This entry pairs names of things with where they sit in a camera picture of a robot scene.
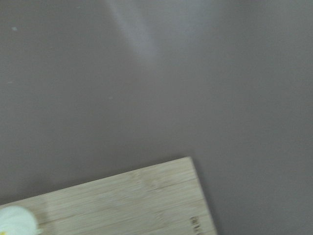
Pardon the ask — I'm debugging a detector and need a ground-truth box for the wooden cutting board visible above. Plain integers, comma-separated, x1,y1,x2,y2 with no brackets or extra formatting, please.
14,157,217,235

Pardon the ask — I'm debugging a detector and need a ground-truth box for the cream measuring scoop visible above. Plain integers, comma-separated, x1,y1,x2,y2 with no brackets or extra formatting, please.
0,206,42,235

